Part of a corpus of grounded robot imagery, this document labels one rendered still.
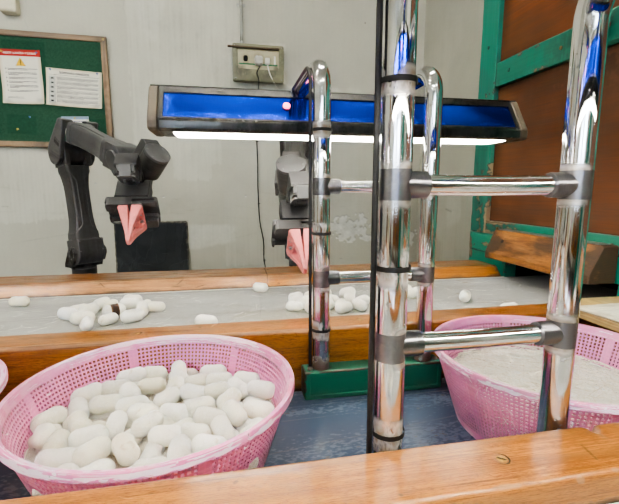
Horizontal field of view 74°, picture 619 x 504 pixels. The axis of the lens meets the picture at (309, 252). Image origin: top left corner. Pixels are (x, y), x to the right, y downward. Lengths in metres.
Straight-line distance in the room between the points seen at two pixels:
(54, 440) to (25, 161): 2.64
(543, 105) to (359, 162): 2.02
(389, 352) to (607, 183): 0.69
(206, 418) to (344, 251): 2.59
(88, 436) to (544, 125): 0.99
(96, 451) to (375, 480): 0.23
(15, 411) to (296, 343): 0.32
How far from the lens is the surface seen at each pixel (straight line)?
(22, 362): 0.63
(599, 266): 0.87
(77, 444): 0.45
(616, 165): 0.93
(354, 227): 2.97
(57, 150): 1.24
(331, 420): 0.55
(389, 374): 0.32
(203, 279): 0.93
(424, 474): 0.33
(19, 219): 3.03
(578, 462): 0.38
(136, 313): 0.73
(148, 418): 0.44
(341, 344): 0.60
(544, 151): 1.06
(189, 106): 0.67
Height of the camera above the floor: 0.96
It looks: 9 degrees down
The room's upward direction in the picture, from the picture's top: straight up
